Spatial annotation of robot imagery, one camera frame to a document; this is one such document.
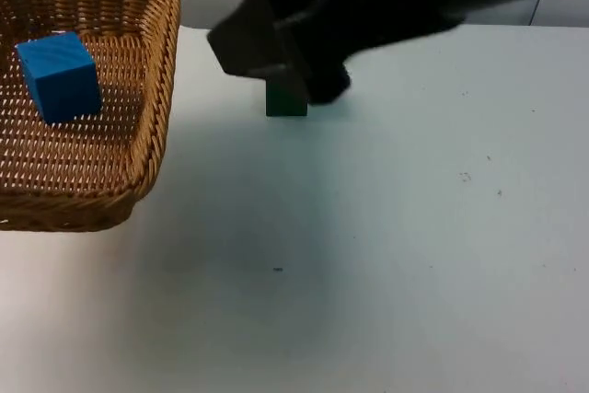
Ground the blue cube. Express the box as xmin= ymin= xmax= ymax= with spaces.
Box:
xmin=15 ymin=30 xmax=104 ymax=126

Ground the pale brown wicker basket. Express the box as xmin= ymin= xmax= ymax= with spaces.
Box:
xmin=0 ymin=0 xmax=182 ymax=234

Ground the green cube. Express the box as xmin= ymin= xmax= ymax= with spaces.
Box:
xmin=264 ymin=74 xmax=309 ymax=118

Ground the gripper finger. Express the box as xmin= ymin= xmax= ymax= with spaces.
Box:
xmin=274 ymin=6 xmax=319 ymax=102
xmin=206 ymin=0 xmax=290 ymax=79

